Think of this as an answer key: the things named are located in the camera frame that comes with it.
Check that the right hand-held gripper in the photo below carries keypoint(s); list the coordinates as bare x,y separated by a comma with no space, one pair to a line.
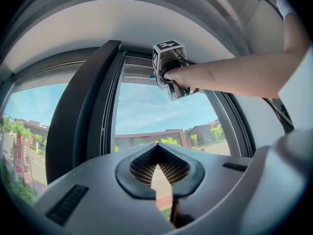
168,53

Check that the blue squeegee with yellow button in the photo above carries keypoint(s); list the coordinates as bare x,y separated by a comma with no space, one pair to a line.
152,77

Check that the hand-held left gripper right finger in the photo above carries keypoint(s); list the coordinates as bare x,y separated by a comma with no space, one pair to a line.
220,180

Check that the black window frame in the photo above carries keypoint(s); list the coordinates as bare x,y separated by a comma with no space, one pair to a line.
73,119

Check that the casement window glass pane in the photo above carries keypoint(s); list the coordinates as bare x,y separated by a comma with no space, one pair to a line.
146,111

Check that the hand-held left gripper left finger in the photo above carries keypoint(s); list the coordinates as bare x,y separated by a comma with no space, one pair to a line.
97,192

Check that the person's right forearm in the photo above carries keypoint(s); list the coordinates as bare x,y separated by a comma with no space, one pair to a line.
244,75

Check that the large fixed window pane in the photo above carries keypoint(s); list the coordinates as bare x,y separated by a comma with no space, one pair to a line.
31,101

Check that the person's white t-shirt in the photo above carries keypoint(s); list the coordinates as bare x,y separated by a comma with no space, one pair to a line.
283,2

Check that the red street sign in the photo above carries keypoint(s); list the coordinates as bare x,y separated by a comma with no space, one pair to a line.
20,153

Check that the person's right hand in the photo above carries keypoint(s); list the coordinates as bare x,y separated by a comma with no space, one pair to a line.
177,76

